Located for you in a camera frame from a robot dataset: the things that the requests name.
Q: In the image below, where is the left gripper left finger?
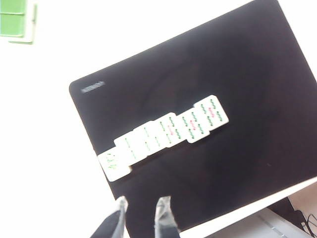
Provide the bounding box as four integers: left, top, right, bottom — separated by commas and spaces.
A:
90, 195, 129, 238

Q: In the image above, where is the red green bamboo mahjong tile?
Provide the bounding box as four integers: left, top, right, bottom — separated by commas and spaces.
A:
194, 95, 230, 132
155, 112, 189, 149
177, 106, 211, 144

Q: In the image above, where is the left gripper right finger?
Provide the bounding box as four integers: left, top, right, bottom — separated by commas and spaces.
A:
153, 195, 180, 238

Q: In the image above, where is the white platform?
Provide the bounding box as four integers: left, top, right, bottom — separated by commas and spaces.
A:
182, 207, 317, 238

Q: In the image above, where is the black mouse mat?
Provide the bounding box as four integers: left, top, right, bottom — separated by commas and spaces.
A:
68, 0, 317, 235

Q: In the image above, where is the green-backed mahjong tile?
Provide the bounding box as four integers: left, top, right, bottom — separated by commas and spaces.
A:
8, 13, 38, 45
0, 0, 27, 13
0, 12, 27, 38

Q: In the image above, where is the bird print mahjong tile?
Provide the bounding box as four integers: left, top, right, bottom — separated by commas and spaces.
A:
97, 146, 133, 182

